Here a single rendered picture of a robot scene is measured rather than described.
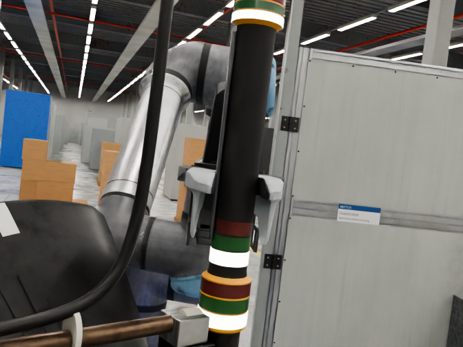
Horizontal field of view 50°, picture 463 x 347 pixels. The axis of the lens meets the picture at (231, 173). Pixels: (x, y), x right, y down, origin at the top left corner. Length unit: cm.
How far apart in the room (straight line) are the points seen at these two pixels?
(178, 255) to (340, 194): 171
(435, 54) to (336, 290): 529
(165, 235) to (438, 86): 198
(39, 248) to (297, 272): 195
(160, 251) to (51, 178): 890
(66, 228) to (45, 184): 907
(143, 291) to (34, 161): 854
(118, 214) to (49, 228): 23
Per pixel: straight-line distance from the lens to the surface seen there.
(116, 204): 71
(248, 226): 42
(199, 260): 67
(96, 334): 38
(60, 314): 36
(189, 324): 41
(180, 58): 92
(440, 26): 742
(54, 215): 50
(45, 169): 954
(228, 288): 42
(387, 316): 254
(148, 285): 105
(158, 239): 68
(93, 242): 50
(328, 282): 239
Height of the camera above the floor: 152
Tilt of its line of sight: 3 degrees down
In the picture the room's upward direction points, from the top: 7 degrees clockwise
